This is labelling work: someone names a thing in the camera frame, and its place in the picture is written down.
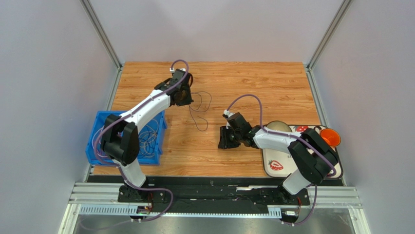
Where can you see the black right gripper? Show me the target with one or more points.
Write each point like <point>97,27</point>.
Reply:
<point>229,136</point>

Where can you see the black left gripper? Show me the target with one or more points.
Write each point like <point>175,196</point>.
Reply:
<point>188,100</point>

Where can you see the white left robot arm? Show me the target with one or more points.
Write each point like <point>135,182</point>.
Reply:
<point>119,139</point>

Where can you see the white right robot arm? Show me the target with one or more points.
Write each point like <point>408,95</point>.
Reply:
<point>314,157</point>

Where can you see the blue plastic bin right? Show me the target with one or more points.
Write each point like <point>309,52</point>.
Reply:
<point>151,138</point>

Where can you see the blue plastic bin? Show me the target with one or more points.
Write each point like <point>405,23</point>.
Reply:
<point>98,126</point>
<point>151,138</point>

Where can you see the beige bowl black rim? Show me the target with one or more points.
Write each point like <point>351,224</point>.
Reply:
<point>278,126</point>

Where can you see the strawberry print tray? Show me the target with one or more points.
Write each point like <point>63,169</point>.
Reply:
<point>279,164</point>

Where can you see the blue plastic bin left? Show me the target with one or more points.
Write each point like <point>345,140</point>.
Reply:
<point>98,126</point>

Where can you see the orange plastic cup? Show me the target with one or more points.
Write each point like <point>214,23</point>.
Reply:
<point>331,137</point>

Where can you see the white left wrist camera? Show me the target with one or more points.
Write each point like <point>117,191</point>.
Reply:
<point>173,70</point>

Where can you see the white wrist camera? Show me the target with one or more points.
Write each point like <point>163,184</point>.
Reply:
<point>173,70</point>
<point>227,114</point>

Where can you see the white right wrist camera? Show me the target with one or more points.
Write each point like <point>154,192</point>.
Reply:
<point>227,114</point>

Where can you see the aluminium frame post left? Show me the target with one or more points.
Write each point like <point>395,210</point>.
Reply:
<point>89,9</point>

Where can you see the aluminium frame post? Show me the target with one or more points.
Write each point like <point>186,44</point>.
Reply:
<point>345,4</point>
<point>89,9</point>

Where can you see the slotted white cable duct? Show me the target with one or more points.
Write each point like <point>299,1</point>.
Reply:
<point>186,210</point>

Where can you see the aluminium frame post right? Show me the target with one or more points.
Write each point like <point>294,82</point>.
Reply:
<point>345,4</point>

